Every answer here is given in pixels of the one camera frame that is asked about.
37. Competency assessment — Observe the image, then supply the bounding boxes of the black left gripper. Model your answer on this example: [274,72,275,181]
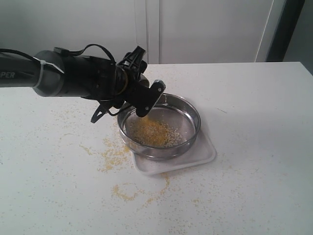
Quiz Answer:
[97,46,166,119]

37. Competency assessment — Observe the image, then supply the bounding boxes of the white plastic tray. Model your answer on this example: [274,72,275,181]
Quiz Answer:
[133,132,217,176]

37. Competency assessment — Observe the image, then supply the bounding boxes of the yellow and white grain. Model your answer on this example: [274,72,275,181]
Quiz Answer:
[128,117,186,148]

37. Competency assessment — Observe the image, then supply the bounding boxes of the round stainless steel sieve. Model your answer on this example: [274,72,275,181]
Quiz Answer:
[117,94,201,161]

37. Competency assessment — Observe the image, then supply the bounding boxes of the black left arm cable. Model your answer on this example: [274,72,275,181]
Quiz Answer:
[0,44,117,67]

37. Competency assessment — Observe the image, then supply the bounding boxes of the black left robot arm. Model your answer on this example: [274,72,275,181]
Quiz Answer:
[0,47,166,123]

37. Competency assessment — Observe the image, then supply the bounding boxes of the white cabinet doors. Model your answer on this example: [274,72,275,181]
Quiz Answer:
[0,0,284,64]

